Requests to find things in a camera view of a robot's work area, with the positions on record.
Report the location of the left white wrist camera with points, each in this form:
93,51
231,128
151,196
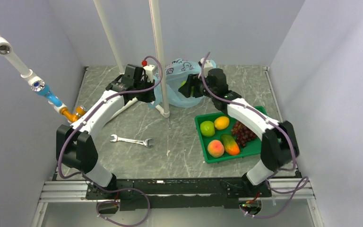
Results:
150,70

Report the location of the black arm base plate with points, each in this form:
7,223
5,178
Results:
226,192

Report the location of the light blue plastic bag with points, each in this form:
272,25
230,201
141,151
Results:
176,75

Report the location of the green fake apple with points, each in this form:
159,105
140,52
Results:
207,129

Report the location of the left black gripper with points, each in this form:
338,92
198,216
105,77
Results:
149,98

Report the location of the fake mango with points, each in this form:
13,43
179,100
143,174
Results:
230,145

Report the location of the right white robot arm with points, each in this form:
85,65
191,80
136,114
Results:
278,142

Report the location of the green plastic tray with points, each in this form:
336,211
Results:
252,148

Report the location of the aluminium rail frame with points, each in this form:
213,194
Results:
75,191

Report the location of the yellow fake lemon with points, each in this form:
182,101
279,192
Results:
221,122

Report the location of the dark fake grapes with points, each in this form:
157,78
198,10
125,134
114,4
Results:
243,135

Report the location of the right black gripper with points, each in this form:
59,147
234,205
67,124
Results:
194,80

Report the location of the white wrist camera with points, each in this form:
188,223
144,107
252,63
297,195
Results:
150,70
208,65

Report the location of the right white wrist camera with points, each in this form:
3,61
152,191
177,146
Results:
208,65

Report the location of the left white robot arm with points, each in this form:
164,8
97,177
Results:
75,147

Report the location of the silver combination wrench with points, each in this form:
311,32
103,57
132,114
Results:
146,143

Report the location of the white PVC pipe stand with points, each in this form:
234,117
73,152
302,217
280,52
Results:
158,41

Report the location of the red fake peach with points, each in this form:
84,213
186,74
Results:
215,148

